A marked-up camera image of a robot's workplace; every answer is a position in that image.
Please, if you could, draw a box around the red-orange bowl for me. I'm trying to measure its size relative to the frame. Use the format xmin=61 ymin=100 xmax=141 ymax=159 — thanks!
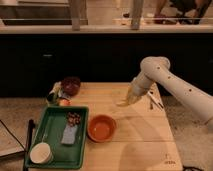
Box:
xmin=87 ymin=115 xmax=117 ymax=143

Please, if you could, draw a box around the white cup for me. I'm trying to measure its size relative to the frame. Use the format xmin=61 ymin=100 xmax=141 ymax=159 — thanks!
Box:
xmin=29 ymin=142 xmax=53 ymax=164

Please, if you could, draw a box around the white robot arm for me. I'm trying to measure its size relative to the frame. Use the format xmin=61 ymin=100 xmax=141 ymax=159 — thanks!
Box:
xmin=126 ymin=57 xmax=213 ymax=133

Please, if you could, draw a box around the brown food cluster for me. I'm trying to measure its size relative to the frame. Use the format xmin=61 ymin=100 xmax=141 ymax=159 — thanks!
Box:
xmin=67 ymin=112 xmax=81 ymax=127

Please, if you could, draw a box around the green plastic tray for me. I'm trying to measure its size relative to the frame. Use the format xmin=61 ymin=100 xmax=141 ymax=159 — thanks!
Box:
xmin=24 ymin=106 xmax=89 ymax=170

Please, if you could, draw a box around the black rod beside tray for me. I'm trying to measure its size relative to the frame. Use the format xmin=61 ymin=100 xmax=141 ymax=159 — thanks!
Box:
xmin=22 ymin=119 xmax=35 ymax=171

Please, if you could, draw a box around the yellow banana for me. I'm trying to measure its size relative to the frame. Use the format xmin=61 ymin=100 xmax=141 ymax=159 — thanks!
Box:
xmin=116 ymin=100 xmax=129 ymax=107

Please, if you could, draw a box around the dark maroon bowl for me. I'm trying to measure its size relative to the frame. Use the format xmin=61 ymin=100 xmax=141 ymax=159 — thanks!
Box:
xmin=61 ymin=77 xmax=81 ymax=96

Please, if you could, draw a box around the person in background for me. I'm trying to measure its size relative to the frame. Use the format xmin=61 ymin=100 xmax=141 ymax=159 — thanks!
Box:
xmin=154 ymin=0 xmax=212 ymax=25

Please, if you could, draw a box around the orange-red fruit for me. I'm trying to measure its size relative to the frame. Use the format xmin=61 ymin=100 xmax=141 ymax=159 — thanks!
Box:
xmin=59 ymin=99 xmax=70 ymax=106

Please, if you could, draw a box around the grey-blue sponge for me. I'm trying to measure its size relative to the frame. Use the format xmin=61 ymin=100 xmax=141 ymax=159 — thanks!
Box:
xmin=61 ymin=125 xmax=78 ymax=145

